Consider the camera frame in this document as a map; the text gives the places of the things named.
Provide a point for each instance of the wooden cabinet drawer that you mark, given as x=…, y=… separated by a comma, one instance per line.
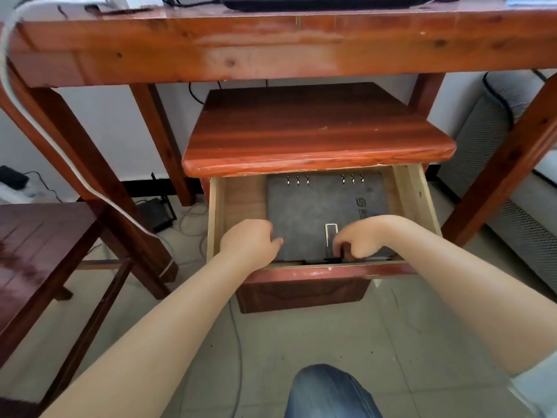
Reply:
x=235, y=204

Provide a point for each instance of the person's left hand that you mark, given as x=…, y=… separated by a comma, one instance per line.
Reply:
x=246, y=243

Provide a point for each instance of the person's left forearm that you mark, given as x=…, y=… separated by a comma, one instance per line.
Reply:
x=143, y=339

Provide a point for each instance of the white power strip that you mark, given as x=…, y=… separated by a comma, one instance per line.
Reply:
x=17, y=194

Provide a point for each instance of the person's blue jeans knee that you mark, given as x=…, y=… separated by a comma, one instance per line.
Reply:
x=330, y=393

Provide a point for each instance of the person's right forearm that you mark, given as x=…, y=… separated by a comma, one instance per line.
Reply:
x=470, y=291

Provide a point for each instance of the person's right hand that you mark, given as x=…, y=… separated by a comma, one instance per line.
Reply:
x=370, y=237

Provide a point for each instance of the black keyboard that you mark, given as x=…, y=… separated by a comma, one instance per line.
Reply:
x=326, y=1

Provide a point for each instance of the small red-brown wooden cabinet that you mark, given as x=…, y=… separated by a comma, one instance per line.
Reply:
x=304, y=126

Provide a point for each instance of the red-brown wooden desk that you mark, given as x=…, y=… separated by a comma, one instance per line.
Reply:
x=261, y=39

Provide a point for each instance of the dark wooden chair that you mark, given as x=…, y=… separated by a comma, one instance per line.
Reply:
x=35, y=239

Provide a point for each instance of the black router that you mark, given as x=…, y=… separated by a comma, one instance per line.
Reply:
x=154, y=215

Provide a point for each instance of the grey mesh sofa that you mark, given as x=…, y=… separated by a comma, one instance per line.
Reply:
x=478, y=147

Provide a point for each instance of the person's light shirt sleeve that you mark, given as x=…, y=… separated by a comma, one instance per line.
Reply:
x=537, y=387

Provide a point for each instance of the person's right thumb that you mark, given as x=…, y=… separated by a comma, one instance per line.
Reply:
x=339, y=247

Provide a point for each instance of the black power adapter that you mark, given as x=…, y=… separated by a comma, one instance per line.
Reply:
x=12, y=176

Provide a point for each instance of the person's left thumb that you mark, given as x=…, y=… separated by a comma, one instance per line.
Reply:
x=276, y=245

